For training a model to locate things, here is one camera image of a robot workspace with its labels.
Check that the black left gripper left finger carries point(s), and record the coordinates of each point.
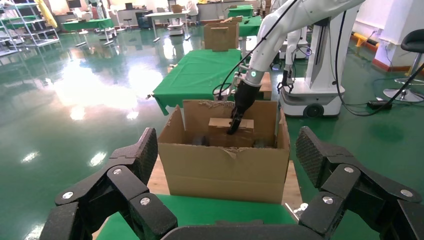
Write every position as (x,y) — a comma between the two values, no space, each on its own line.
(129,182)

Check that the green covered table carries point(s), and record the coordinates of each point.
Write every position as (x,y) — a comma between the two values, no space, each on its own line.
(86,24)
(250,26)

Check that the black power adapter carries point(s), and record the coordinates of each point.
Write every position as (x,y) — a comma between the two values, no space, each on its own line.
(379,104)

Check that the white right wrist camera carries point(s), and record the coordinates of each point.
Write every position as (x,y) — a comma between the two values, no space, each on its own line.
(238,79)

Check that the black stool chrome base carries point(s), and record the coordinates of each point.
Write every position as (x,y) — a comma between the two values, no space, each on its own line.
(414,41)

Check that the large open cardboard carton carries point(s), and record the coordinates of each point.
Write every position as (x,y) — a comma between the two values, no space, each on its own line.
(225,175)

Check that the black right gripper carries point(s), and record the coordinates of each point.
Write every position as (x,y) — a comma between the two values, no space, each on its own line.
(246,97)

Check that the black cabinet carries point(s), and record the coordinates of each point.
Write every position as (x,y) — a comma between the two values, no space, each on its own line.
(144,21)

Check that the grey metal shelf rack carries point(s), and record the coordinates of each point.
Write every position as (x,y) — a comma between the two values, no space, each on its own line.
(44,42)

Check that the small cardboard box with hole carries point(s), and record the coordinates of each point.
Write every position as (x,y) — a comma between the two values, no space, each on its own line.
(218,132)

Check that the tall cardboard carton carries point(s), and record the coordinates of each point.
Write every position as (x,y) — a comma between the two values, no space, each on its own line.
(220,36)

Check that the green tablecloth with yellow marks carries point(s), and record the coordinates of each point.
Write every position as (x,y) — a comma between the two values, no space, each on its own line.
(232,210)

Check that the white work table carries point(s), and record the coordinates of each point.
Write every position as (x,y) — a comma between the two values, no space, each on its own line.
(165,14)

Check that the plain green tablecloth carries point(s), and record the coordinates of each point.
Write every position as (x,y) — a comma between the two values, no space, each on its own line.
(195,73)

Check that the yellow floor barrier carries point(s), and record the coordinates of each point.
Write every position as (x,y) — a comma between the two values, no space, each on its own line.
(359,38)

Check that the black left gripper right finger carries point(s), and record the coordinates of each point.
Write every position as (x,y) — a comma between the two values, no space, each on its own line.
(338,179)

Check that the small white robot base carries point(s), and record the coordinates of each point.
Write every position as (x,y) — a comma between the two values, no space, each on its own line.
(175,30)

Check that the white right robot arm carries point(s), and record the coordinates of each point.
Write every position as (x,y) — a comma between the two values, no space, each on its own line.
(281,36)

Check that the white wheeled robot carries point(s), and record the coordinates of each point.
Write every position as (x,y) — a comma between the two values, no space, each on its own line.
(318,96)

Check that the silver binder clip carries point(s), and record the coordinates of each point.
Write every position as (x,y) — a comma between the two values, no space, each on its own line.
(149,96)
(171,66)

